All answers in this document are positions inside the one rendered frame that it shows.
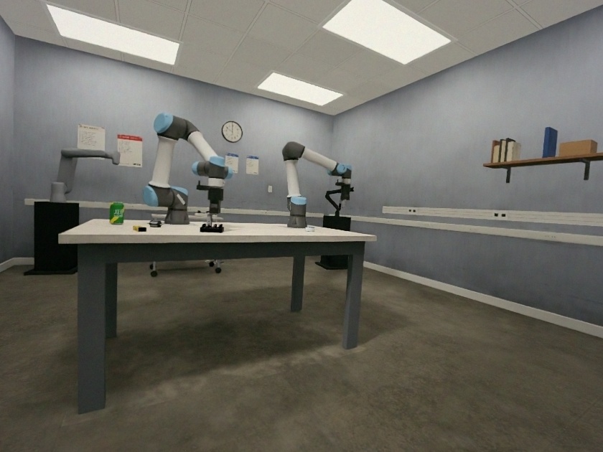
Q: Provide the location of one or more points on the green drink can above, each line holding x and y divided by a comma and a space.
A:
116, 213

